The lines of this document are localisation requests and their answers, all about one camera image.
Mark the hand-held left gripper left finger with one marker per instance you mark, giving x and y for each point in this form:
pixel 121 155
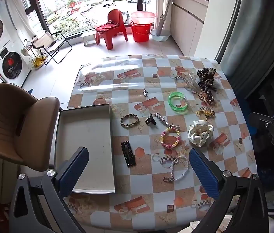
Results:
pixel 75 172

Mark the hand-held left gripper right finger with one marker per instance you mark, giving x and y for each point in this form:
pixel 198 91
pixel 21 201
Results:
pixel 203 172

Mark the white polka dot scrunchie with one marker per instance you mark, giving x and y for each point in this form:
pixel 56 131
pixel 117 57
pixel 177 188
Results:
pixel 195 132

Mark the small black claw clip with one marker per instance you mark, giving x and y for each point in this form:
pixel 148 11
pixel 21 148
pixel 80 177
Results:
pixel 150 120

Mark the green plastic bangle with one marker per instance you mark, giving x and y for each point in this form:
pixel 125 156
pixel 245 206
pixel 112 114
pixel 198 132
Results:
pixel 171 102

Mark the black beaded hair clip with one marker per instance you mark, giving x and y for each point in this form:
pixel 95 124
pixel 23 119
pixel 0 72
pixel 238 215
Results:
pixel 128 154

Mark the gold hair clip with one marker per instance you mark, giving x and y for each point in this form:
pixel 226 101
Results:
pixel 206 113

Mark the beige hair clip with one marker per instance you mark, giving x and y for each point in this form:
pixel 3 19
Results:
pixel 202 96

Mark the silver star hair clip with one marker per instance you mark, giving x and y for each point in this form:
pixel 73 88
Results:
pixel 160 118

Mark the leopard print scrunchie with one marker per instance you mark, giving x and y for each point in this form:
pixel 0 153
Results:
pixel 206 74

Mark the tan leather chair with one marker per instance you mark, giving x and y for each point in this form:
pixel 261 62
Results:
pixel 10 126

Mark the clear claw clip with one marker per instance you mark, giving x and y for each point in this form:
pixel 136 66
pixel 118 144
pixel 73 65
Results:
pixel 191 80

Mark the small silver charm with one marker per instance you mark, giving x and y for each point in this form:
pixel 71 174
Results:
pixel 146 92

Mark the white cabinet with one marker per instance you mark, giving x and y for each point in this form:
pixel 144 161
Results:
pixel 188 24

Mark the white washing machine round door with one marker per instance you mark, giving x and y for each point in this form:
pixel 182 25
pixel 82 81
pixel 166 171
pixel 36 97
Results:
pixel 11 64

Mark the light blue basin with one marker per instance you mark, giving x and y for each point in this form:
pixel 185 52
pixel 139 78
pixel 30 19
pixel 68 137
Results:
pixel 161 37

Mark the white cloth on hanger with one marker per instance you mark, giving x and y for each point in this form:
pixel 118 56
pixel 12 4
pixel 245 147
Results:
pixel 26 49

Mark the white step stool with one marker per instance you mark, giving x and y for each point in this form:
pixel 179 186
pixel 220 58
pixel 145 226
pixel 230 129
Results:
pixel 87 36

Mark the grey mop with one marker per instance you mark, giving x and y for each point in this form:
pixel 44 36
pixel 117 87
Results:
pixel 162 21

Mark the red plastic bucket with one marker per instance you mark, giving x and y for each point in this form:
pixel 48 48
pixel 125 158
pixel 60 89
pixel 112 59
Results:
pixel 140 32

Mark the red plastic chair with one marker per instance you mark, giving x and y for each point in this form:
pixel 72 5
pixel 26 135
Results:
pixel 113 19

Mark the pink plastic basin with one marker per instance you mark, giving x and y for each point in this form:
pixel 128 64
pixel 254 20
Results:
pixel 143 17

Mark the white curtain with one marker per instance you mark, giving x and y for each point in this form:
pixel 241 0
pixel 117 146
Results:
pixel 21 14

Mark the black frame folding chair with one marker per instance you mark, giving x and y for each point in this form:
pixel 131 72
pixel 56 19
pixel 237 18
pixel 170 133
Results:
pixel 45 41

